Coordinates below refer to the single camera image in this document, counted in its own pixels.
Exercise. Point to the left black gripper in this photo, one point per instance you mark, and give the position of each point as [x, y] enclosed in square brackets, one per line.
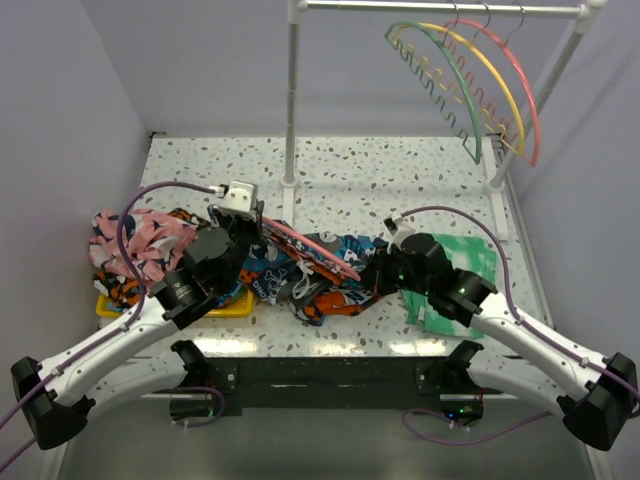
[254, 225]

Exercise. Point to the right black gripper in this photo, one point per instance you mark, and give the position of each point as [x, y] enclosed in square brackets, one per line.
[374, 275]

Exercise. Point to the blue orange patterned shorts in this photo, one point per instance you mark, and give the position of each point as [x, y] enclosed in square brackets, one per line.
[275, 278]

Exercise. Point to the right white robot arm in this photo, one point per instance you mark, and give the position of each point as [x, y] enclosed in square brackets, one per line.
[593, 394]

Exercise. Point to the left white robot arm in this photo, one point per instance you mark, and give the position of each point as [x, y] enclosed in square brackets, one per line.
[57, 395]

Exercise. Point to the yellow hanger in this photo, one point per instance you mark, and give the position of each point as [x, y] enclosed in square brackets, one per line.
[510, 129]

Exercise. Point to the green hanger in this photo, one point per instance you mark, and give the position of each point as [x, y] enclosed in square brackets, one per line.
[431, 80]

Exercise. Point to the yellow plastic tray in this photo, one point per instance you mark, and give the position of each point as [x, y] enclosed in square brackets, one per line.
[241, 307]

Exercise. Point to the pink floral garment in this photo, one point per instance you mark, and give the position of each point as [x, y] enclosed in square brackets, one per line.
[154, 240]

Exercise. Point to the green tie-dye cloth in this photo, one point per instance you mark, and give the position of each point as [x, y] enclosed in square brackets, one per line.
[470, 253]

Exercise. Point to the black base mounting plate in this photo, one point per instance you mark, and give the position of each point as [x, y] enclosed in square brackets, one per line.
[397, 383]

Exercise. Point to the orange patterned garment in tray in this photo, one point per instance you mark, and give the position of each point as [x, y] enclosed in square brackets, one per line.
[121, 291]

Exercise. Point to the white clothes rack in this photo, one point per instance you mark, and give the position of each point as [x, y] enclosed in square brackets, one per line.
[496, 158]

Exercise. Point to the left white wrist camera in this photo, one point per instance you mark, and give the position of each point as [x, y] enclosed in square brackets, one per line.
[240, 199]

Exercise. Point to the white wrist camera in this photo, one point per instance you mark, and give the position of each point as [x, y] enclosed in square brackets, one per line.
[240, 199]
[399, 228]

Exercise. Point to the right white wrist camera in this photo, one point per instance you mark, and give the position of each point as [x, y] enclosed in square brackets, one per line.
[399, 228]

